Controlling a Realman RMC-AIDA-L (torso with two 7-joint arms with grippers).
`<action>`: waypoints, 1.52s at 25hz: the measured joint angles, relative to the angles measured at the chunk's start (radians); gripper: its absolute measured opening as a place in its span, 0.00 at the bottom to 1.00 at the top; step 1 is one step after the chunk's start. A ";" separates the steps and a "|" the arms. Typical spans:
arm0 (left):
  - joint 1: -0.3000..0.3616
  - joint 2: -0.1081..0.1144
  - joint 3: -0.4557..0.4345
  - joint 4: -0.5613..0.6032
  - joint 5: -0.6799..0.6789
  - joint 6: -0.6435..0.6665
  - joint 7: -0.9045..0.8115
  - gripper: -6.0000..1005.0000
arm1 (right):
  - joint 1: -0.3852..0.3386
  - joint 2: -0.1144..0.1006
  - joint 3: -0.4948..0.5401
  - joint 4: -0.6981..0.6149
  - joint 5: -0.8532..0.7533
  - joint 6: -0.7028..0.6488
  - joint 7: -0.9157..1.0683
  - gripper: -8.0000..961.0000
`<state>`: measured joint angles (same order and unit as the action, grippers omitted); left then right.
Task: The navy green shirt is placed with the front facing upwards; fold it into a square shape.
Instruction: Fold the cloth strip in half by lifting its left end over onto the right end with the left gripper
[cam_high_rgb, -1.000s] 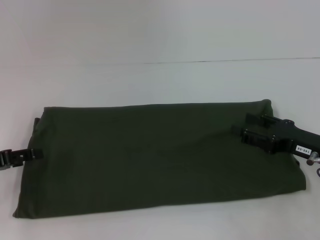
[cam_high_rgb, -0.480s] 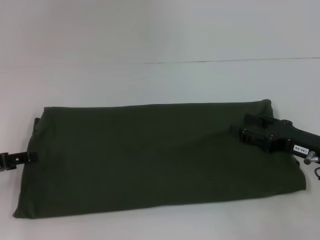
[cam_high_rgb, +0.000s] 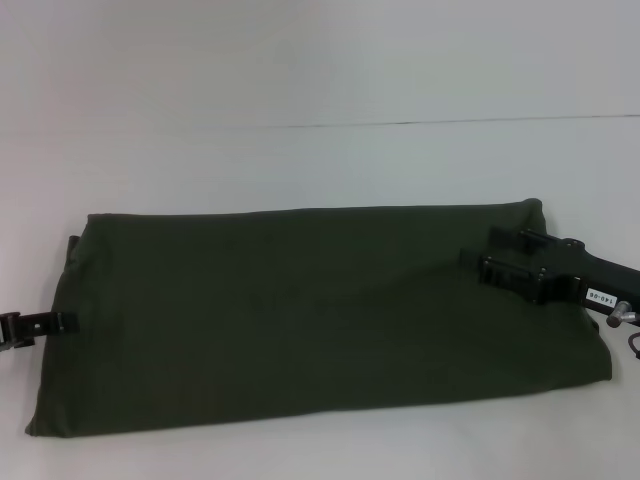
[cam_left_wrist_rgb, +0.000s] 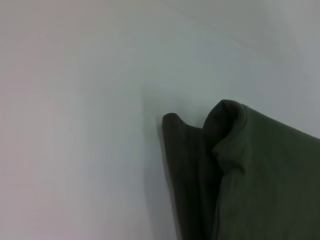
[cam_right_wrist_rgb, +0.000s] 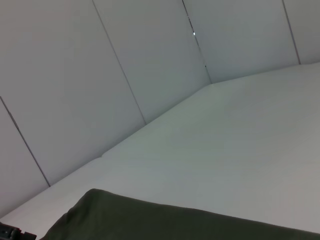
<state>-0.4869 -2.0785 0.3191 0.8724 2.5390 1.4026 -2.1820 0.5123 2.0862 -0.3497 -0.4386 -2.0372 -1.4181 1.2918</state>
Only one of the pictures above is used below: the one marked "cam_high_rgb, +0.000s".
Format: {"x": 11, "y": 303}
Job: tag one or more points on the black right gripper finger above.
{"x": 515, "y": 237}
{"x": 500, "y": 272}

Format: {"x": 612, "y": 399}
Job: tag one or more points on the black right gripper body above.
{"x": 580, "y": 270}

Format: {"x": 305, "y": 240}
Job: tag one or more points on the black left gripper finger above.
{"x": 40, "y": 325}
{"x": 20, "y": 345}

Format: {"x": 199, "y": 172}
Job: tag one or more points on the dark green FREE t-shirt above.
{"x": 300, "y": 300}

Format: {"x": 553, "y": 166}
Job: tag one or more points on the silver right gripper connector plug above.
{"x": 620, "y": 315}

